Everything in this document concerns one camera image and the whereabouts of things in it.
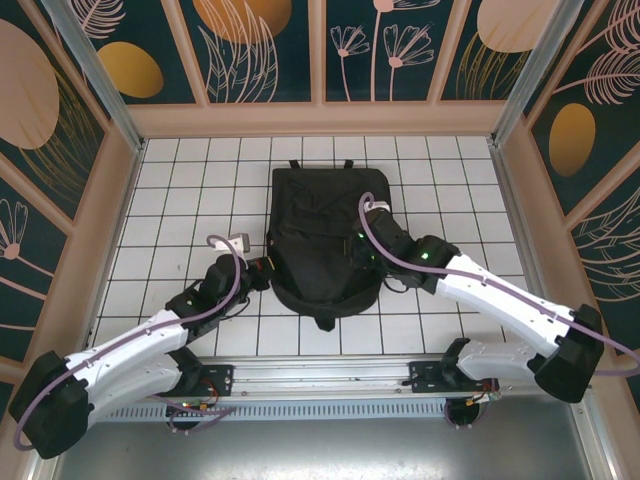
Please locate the black backpack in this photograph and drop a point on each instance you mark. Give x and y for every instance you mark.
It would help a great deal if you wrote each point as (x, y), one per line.
(320, 235)

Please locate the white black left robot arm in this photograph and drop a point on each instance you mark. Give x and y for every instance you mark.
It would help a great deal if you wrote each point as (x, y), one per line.
(130, 370)

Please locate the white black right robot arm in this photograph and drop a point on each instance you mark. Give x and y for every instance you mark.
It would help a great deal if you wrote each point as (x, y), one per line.
(495, 307)

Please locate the grey metal panel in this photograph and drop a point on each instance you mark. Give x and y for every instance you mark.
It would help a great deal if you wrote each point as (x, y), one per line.
(320, 450)

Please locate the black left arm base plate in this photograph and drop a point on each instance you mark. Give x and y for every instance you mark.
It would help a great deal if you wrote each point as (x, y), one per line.
(220, 375)

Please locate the aluminium rail frame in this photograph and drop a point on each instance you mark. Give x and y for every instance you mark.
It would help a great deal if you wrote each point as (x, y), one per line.
(320, 375)

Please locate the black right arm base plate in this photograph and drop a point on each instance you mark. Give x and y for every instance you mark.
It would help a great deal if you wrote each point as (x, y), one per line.
(425, 377)

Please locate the aluminium corner post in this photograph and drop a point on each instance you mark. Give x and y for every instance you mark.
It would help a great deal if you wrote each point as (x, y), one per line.
(107, 95)
(520, 95)

